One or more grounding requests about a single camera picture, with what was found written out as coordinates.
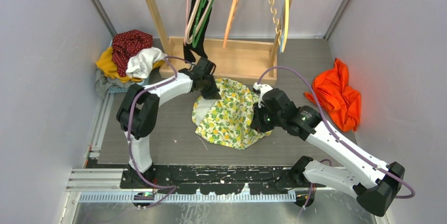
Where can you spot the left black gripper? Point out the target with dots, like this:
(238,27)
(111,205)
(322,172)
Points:
(213,95)

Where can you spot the orange garment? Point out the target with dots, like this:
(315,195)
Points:
(337,97)

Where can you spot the yellow hanger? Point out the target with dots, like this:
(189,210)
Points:
(284,26)

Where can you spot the beige hanger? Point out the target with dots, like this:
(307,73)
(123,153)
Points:
(199,13)

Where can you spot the red polka dot garment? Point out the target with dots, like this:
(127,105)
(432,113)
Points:
(127,45)

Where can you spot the orange hanger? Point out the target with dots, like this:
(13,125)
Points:
(230,20)

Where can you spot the grey garment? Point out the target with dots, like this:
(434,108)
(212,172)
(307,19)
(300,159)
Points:
(102,84)

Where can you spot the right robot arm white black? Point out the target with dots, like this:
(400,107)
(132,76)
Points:
(372,182)

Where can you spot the aluminium slotted rail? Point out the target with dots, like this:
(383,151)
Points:
(148,197)

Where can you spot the pink hanger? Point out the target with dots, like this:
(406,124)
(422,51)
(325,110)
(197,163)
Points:
(188,24)

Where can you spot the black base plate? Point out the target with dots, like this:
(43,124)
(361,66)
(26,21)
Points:
(220,180)

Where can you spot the mustard yellow garment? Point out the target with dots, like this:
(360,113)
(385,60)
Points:
(106,65)

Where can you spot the light blue plastic basket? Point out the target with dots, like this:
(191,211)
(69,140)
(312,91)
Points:
(119,87)

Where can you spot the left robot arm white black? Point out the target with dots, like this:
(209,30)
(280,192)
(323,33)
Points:
(138,112)

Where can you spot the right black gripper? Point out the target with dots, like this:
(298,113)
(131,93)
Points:
(257,123)

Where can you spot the white garment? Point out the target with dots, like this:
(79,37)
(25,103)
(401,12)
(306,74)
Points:
(141,65)

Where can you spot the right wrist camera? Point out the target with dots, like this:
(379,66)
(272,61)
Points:
(261,90)

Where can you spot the lemon print skirt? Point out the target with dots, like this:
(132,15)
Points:
(226,121)

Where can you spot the wooden hanger rack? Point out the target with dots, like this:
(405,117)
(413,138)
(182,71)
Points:
(243,61)

